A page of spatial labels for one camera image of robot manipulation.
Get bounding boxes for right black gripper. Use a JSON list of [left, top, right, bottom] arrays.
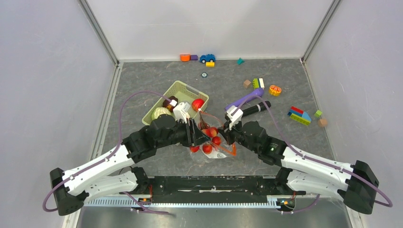
[[217, 118, 259, 154]]

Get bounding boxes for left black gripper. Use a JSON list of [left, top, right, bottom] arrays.
[[156, 117, 211, 149]]

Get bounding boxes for clear orange zip top bag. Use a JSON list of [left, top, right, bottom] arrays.
[[189, 109, 237, 160]]

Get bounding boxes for dark brown toy fruit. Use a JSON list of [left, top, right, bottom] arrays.
[[162, 96, 179, 112]]

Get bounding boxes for green toy cabbage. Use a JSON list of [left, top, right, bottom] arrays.
[[151, 107, 172, 120]]

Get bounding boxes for light green plastic basket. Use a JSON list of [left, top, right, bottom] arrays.
[[142, 80, 209, 125]]

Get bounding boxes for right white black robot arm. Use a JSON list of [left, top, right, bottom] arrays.
[[218, 121, 379, 215]]

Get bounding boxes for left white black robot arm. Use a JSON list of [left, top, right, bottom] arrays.
[[50, 114, 210, 216]]

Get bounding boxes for red toy apple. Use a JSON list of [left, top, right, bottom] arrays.
[[191, 98, 205, 112]]

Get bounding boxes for black microphone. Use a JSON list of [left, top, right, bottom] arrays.
[[242, 101, 271, 117]]

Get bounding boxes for purple flashlight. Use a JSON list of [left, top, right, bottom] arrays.
[[224, 88, 264, 111]]

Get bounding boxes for brown wooden cube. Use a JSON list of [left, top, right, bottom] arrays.
[[243, 80, 252, 88]]

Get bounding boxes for green white toy bricks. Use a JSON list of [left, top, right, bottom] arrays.
[[252, 78, 265, 89]]

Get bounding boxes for orange yellow round toy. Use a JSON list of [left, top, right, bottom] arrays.
[[269, 85, 282, 96]]

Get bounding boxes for multicolour brick stack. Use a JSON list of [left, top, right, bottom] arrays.
[[288, 106, 312, 125]]

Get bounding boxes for teal triangular block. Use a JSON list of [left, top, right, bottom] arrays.
[[237, 58, 245, 65]]

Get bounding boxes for orange half round block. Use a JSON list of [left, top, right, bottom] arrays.
[[179, 54, 191, 62]]

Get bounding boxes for blue toy car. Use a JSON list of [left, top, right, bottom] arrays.
[[199, 54, 216, 64]]

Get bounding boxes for small green cube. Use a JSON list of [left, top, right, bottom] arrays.
[[314, 110, 323, 118]]

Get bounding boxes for tan wooden cube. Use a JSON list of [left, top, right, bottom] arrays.
[[317, 118, 328, 127]]

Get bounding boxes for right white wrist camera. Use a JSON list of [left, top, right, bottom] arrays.
[[226, 105, 243, 130]]

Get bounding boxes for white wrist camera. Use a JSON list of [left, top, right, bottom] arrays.
[[226, 105, 243, 130], [173, 102, 191, 124]]

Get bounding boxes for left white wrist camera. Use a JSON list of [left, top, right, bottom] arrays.
[[173, 102, 191, 124]]

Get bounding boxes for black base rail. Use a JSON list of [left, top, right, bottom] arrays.
[[130, 167, 306, 204]]

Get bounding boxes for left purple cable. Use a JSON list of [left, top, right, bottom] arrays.
[[42, 91, 177, 216]]

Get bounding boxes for purple cable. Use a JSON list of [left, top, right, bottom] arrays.
[[234, 94, 393, 215], [42, 91, 177, 216]]

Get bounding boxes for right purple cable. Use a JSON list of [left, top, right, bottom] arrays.
[[234, 94, 393, 215]]

